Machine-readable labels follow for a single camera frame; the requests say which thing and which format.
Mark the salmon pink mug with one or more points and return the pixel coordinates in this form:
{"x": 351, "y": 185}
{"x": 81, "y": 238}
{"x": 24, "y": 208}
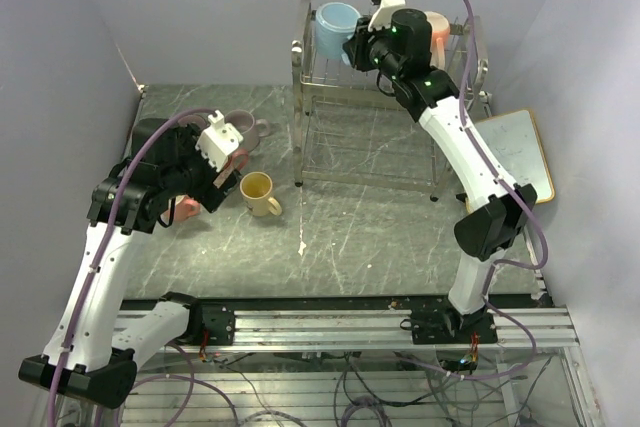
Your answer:
{"x": 180, "y": 209}

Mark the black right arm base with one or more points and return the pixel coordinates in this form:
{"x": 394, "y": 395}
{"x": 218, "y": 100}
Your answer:
{"x": 447, "y": 326}

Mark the blue mug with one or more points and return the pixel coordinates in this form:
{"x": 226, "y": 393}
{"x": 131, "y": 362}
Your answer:
{"x": 335, "y": 23}

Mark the orange white mug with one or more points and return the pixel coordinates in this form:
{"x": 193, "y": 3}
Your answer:
{"x": 440, "y": 27}

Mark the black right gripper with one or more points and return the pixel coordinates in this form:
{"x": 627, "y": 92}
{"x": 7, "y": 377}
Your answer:
{"x": 357, "y": 45}

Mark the dark mauve mug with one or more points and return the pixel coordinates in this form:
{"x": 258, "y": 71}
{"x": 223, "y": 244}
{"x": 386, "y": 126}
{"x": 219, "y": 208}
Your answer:
{"x": 197, "y": 120}

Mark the metal two-tier dish rack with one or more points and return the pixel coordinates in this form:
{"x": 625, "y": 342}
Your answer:
{"x": 346, "y": 130}

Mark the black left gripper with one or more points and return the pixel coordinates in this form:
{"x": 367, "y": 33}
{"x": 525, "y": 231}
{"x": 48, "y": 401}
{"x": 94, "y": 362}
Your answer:
{"x": 208, "y": 194}

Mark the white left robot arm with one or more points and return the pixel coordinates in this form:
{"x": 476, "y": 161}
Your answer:
{"x": 85, "y": 358}

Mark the cream yellow mug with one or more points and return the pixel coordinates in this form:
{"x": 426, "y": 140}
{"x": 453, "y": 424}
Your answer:
{"x": 257, "y": 191}

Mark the wire shelf with cables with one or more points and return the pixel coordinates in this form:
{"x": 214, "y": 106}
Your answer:
{"x": 367, "y": 389}

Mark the whiteboard with yellow frame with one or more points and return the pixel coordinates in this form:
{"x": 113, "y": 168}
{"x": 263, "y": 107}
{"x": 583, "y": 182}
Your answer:
{"x": 514, "y": 140}

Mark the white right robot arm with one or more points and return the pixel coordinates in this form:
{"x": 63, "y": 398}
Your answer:
{"x": 499, "y": 205}

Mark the red mug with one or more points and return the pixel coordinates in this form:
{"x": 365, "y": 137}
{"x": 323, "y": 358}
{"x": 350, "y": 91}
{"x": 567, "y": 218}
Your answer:
{"x": 238, "y": 159}

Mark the aluminium mounting rail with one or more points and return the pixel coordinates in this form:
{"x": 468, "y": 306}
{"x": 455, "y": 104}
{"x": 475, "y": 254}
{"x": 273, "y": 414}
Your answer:
{"x": 359, "y": 330}

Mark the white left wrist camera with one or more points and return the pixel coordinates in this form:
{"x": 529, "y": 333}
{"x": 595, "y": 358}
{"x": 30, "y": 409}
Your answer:
{"x": 218, "y": 141}

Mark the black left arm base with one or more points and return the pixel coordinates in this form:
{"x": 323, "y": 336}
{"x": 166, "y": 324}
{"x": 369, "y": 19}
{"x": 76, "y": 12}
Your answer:
{"x": 210, "y": 322}

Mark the light purple mug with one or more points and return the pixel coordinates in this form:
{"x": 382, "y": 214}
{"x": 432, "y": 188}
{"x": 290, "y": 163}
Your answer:
{"x": 251, "y": 129}

